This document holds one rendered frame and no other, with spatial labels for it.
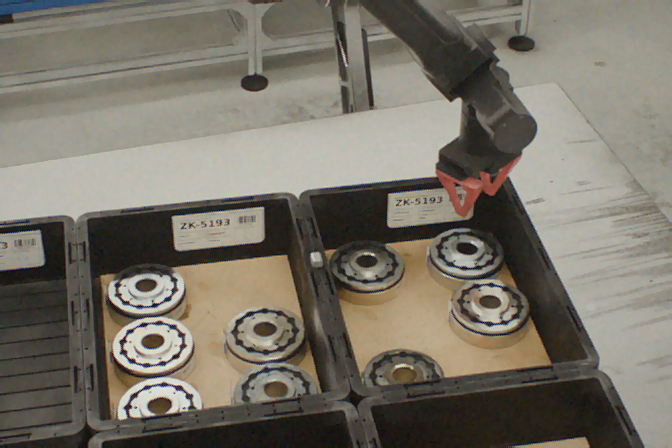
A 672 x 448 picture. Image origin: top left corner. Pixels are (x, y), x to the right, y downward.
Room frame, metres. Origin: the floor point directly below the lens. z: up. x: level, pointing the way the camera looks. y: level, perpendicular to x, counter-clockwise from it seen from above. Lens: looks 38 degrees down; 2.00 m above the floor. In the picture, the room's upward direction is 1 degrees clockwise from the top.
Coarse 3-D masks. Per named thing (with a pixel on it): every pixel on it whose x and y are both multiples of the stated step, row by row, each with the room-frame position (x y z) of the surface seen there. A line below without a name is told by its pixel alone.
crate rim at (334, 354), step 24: (96, 216) 1.36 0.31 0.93; (120, 216) 1.36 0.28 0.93; (312, 288) 1.22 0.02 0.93; (336, 336) 1.13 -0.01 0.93; (336, 360) 1.10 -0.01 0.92; (96, 384) 1.05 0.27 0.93; (336, 384) 1.05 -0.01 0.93; (96, 408) 1.01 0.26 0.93; (216, 408) 1.01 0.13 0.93; (240, 408) 1.01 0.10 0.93; (264, 408) 1.01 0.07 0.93; (96, 432) 0.98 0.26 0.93
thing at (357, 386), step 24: (312, 192) 1.42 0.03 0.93; (336, 192) 1.42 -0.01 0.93; (360, 192) 1.43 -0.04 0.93; (312, 216) 1.36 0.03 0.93; (528, 216) 1.37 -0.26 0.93; (312, 240) 1.31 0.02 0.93; (552, 264) 1.27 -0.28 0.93; (552, 288) 1.23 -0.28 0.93; (336, 312) 1.17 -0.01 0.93; (576, 312) 1.18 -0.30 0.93; (576, 336) 1.14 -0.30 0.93; (360, 384) 1.05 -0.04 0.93; (408, 384) 1.05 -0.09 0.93; (432, 384) 1.05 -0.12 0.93; (456, 384) 1.06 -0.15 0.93
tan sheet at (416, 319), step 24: (432, 240) 1.44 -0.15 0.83; (408, 264) 1.39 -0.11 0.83; (504, 264) 1.39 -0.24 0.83; (408, 288) 1.33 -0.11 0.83; (432, 288) 1.34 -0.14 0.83; (360, 312) 1.28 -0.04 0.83; (384, 312) 1.29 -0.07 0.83; (408, 312) 1.29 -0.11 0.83; (432, 312) 1.29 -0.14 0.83; (360, 336) 1.24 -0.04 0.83; (384, 336) 1.24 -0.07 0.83; (408, 336) 1.24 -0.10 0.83; (432, 336) 1.24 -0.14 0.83; (456, 336) 1.24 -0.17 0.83; (528, 336) 1.24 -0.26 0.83; (360, 360) 1.19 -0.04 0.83; (456, 360) 1.20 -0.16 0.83; (480, 360) 1.20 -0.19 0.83; (504, 360) 1.20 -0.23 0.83; (528, 360) 1.20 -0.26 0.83
